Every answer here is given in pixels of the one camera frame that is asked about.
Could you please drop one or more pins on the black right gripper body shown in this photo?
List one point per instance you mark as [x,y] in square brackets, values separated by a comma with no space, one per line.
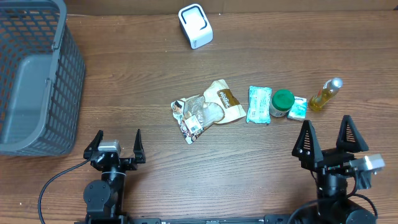
[331,156]

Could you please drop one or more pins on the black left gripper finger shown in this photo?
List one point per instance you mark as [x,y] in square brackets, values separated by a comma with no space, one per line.
[139,154]
[93,146]

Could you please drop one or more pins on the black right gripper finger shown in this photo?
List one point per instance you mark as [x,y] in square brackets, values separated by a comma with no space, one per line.
[307,148]
[349,138]

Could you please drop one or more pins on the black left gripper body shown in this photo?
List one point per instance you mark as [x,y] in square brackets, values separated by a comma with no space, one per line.
[123,163]

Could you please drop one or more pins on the small teal tissue pack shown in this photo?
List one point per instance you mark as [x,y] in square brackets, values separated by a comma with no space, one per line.
[298,110]

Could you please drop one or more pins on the green lid white jar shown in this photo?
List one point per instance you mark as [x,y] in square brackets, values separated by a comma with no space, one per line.
[281,103]

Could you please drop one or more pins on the yellow dish soap bottle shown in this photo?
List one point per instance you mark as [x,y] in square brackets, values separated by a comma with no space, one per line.
[329,90]

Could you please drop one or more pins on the brown nut snack bag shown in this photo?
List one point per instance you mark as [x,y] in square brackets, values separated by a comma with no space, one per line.
[216,105]

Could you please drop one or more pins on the teal wet wipes pack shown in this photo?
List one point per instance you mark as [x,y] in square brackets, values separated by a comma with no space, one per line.
[259,105]

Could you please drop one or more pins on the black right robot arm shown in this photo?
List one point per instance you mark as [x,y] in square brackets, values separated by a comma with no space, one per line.
[338,176]

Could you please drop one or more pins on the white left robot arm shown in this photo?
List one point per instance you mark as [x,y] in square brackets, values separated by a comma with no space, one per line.
[104,197]

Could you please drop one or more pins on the white barcode scanner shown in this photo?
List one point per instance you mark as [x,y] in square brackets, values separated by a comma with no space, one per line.
[195,25]

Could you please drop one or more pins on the grey plastic mesh basket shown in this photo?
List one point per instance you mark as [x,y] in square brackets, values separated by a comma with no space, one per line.
[42,77]

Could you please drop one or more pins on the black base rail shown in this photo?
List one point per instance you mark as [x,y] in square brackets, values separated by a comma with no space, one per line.
[267,219]

